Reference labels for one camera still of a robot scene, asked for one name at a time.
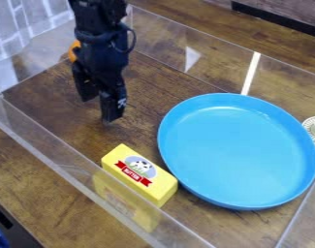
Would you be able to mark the clear acrylic enclosure wall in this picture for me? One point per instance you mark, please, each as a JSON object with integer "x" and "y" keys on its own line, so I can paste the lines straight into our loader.
{"x": 196, "y": 50}

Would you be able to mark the blue round tray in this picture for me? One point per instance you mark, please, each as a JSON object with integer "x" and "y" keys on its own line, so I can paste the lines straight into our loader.
{"x": 239, "y": 152}

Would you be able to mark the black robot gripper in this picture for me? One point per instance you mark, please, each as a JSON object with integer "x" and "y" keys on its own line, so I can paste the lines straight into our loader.
{"x": 103, "y": 56}

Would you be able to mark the orange ball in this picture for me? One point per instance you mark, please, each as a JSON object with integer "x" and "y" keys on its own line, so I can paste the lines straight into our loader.
{"x": 71, "y": 56}

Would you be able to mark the yellow toy butter block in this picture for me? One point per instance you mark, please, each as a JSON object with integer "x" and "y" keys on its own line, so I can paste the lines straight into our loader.
{"x": 146, "y": 178}

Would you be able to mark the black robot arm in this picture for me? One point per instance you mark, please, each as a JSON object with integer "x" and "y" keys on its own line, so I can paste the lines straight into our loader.
{"x": 97, "y": 16}

